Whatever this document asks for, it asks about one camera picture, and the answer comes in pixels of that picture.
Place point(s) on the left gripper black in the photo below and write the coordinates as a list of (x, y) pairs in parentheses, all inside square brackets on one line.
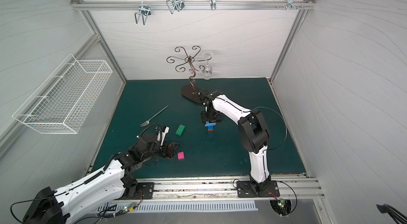
[(165, 149)]

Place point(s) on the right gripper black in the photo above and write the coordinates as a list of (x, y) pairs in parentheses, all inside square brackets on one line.
[(210, 116)]

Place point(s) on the light blue long lego brick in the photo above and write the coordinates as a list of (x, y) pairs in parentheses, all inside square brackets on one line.
[(210, 124)]

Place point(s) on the pink square lego brick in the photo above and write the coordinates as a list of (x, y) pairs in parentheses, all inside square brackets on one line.
[(180, 155)]

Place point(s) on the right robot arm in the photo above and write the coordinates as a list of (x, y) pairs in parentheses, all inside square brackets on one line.
[(252, 129)]

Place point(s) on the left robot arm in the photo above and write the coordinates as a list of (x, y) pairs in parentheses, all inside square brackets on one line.
[(113, 181)]

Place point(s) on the green lego brick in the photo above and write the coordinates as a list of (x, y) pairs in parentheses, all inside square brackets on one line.
[(180, 130)]

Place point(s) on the bronze scroll cup stand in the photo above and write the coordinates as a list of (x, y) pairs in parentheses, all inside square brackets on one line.
[(190, 91)]

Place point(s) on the silver fork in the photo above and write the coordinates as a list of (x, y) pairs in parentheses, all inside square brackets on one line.
[(147, 122)]

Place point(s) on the clear wine glass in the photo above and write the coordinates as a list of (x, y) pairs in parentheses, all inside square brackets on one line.
[(207, 73)]

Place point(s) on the metal single hook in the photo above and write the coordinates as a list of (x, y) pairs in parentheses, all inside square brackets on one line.
[(213, 5)]

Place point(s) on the metal double hook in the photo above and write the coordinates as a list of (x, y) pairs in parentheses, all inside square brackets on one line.
[(175, 5), (143, 12)]

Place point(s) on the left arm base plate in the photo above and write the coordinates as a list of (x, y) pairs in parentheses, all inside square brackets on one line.
[(143, 191)]

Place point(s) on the white vented cable duct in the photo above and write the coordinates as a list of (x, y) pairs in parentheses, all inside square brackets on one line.
[(196, 206)]

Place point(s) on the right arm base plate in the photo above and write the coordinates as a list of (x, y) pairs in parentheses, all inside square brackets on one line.
[(249, 189)]

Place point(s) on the aluminium front rail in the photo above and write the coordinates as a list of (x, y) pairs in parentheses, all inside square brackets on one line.
[(195, 188)]

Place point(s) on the white wire basket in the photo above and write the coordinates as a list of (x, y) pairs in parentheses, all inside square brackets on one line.
[(63, 101)]

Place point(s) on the aluminium cross rail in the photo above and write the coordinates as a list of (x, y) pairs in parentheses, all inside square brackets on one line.
[(189, 5)]

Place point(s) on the metal bracket hook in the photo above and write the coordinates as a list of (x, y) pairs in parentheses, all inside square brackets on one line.
[(290, 6)]

